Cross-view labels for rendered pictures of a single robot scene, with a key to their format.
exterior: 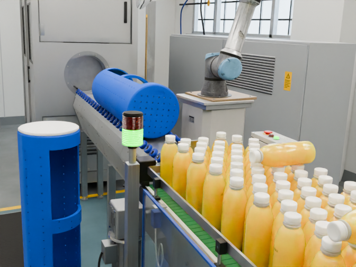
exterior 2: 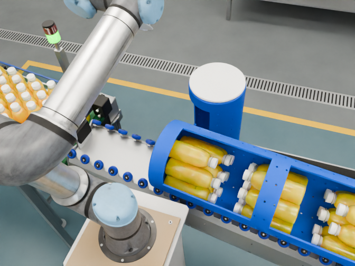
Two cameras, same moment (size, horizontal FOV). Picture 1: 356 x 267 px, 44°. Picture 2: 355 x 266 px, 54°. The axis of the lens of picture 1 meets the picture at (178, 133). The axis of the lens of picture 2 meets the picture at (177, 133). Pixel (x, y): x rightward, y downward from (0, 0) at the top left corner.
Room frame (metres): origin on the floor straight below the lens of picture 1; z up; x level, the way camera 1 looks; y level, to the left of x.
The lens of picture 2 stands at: (2.87, -0.31, 2.24)
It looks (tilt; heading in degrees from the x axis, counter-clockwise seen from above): 52 degrees down; 143
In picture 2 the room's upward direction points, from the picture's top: 6 degrees counter-clockwise
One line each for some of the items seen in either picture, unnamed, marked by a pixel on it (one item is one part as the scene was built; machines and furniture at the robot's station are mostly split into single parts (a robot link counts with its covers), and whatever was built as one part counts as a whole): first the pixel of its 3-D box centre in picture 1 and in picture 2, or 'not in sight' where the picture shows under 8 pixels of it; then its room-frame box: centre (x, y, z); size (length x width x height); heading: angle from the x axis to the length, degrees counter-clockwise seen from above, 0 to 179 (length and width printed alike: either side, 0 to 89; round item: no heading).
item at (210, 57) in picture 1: (216, 64); (115, 209); (2.38, -0.19, 1.33); 0.13 x 0.12 x 0.14; 20
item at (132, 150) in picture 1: (132, 138); (53, 36); (1.30, 0.14, 1.18); 0.06 x 0.06 x 0.16
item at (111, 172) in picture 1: (111, 209); not in sight; (2.73, 0.43, 0.31); 0.06 x 0.06 x 0.63; 23
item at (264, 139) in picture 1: (274, 148); not in sight; (1.71, -0.39, 1.05); 0.20 x 0.10 x 0.10; 23
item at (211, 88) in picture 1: (214, 86); (124, 227); (2.39, -0.19, 1.21); 0.15 x 0.15 x 0.10
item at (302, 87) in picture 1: (239, 112); not in sight; (4.28, -0.60, 0.72); 2.15 x 0.54 x 1.45; 29
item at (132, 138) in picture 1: (132, 136); (53, 35); (1.30, 0.14, 1.18); 0.06 x 0.06 x 0.05
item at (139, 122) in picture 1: (132, 122); (49, 28); (1.30, 0.14, 1.23); 0.06 x 0.06 x 0.04
